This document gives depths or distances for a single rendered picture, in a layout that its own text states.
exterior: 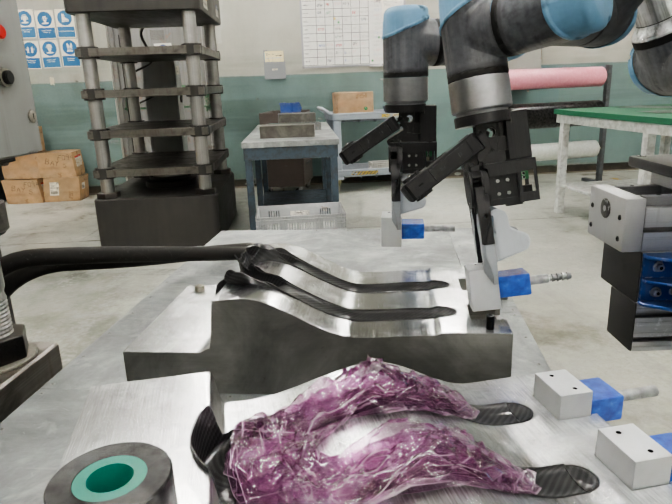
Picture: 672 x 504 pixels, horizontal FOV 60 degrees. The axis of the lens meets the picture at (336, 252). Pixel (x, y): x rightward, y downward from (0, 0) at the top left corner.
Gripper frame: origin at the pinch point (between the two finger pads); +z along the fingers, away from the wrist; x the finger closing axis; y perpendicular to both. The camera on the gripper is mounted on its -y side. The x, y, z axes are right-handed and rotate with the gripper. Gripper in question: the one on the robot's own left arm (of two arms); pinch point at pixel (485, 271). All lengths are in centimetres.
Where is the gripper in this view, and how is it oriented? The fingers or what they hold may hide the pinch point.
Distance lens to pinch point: 78.7
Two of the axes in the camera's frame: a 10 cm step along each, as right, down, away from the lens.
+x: 1.1, -1.4, 9.8
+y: 9.8, -1.4, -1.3
